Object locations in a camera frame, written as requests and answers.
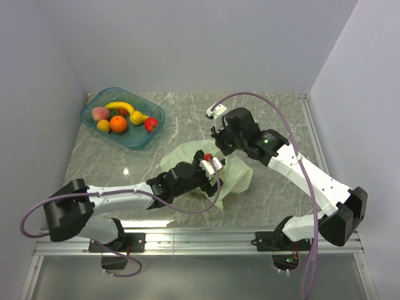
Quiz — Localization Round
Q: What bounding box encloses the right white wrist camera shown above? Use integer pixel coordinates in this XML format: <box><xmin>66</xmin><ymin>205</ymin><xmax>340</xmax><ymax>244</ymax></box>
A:
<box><xmin>206</xmin><ymin>104</ymin><xmax>228</xmax><ymax>133</ymax></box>

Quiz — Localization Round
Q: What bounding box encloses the aluminium mounting rail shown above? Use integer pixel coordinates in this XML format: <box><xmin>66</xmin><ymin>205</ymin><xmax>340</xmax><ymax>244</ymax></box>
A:
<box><xmin>33</xmin><ymin>227</ymin><xmax>365</xmax><ymax>256</ymax></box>

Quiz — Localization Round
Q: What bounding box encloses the small yellow lemon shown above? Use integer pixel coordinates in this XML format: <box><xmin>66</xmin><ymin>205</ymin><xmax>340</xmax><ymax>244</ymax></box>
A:
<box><xmin>96</xmin><ymin>119</ymin><xmax>111</xmax><ymax>134</ymax></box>

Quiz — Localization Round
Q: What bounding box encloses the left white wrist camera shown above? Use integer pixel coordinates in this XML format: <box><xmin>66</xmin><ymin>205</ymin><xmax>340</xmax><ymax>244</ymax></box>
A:
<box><xmin>199</xmin><ymin>154</ymin><xmax>223</xmax><ymax>178</ymax></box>

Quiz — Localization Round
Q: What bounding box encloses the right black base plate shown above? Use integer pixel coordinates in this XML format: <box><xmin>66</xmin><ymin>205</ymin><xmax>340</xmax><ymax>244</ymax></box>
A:
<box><xmin>251</xmin><ymin>231</ymin><xmax>311</xmax><ymax>252</ymax></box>

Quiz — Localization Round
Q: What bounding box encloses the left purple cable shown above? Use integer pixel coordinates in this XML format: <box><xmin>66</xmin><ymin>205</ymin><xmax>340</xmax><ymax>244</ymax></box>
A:
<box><xmin>20</xmin><ymin>157</ymin><xmax>222</xmax><ymax>278</ymax></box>

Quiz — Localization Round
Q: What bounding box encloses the yellow banana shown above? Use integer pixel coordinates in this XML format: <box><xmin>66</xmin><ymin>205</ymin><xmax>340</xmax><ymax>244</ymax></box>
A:
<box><xmin>105</xmin><ymin>101</ymin><xmax>134</xmax><ymax>115</ymax></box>

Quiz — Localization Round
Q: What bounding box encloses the orange fruit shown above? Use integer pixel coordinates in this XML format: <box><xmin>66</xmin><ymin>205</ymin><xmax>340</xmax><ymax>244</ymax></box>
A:
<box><xmin>109</xmin><ymin>115</ymin><xmax>128</xmax><ymax>133</ymax></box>

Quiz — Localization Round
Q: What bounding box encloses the small red strawberry behind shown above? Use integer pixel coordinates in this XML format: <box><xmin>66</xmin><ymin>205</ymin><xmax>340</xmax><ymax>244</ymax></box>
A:
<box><xmin>112</xmin><ymin>109</ymin><xmax>128</xmax><ymax>117</ymax></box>

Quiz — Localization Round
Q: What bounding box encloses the pink peach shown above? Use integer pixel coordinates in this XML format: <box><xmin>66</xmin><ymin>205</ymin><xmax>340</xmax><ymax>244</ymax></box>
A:
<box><xmin>91</xmin><ymin>106</ymin><xmax>110</xmax><ymax>123</ymax></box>

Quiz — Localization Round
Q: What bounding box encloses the blue transparent plastic tray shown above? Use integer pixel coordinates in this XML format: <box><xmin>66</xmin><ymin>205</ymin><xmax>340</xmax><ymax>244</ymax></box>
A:
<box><xmin>80</xmin><ymin>87</ymin><xmax>165</xmax><ymax>150</ymax></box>

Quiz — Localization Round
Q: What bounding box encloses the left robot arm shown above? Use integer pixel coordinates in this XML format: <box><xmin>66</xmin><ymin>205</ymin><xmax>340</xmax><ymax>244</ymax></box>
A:
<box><xmin>44</xmin><ymin>150</ymin><xmax>224</xmax><ymax>251</ymax></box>

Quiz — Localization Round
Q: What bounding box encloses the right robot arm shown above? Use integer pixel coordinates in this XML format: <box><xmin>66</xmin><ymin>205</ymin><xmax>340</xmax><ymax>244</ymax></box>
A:
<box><xmin>206</xmin><ymin>104</ymin><xmax>368</xmax><ymax>250</ymax></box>

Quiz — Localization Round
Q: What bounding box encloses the black box under rail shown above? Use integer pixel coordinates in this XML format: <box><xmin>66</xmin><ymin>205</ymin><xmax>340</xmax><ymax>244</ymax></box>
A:
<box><xmin>101</xmin><ymin>256</ymin><xmax>128</xmax><ymax>271</ymax></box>

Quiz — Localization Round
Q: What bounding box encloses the right side aluminium rail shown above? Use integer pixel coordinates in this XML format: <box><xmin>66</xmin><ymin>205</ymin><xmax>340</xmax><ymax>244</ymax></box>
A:
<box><xmin>298</xmin><ymin>94</ymin><xmax>330</xmax><ymax>175</ymax></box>

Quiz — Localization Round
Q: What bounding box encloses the purple cable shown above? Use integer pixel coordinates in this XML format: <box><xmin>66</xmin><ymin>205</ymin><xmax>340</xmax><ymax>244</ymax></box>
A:
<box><xmin>209</xmin><ymin>91</ymin><xmax>320</xmax><ymax>300</ymax></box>
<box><xmin>20</xmin><ymin>157</ymin><xmax>222</xmax><ymax>278</ymax></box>

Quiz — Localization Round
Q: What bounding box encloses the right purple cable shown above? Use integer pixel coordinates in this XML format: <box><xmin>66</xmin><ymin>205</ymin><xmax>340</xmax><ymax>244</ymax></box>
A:
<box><xmin>209</xmin><ymin>91</ymin><xmax>320</xmax><ymax>300</ymax></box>

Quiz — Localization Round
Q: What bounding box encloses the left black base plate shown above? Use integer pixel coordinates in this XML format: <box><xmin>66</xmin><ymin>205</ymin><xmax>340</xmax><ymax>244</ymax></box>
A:
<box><xmin>105</xmin><ymin>232</ymin><xmax>146</xmax><ymax>253</ymax></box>

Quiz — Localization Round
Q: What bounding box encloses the yellow pear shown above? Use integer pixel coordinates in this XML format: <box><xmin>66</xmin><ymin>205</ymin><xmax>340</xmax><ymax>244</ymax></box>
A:
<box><xmin>129</xmin><ymin>110</ymin><xmax>149</xmax><ymax>126</ymax></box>

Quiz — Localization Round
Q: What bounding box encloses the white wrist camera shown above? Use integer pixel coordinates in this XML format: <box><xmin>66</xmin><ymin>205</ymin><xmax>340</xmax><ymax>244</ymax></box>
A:
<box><xmin>199</xmin><ymin>154</ymin><xmax>223</xmax><ymax>178</ymax></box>
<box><xmin>206</xmin><ymin>104</ymin><xmax>228</xmax><ymax>133</ymax></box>

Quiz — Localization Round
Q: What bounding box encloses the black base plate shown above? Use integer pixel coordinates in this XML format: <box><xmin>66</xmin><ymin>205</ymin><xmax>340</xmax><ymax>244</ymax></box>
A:
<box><xmin>251</xmin><ymin>231</ymin><xmax>311</xmax><ymax>252</ymax></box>
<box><xmin>105</xmin><ymin>232</ymin><xmax>146</xmax><ymax>253</ymax></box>

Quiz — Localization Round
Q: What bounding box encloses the light green plastic bag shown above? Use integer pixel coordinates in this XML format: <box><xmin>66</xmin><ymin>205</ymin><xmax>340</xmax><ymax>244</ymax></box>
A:
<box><xmin>159</xmin><ymin>139</ymin><xmax>253</xmax><ymax>210</ymax></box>

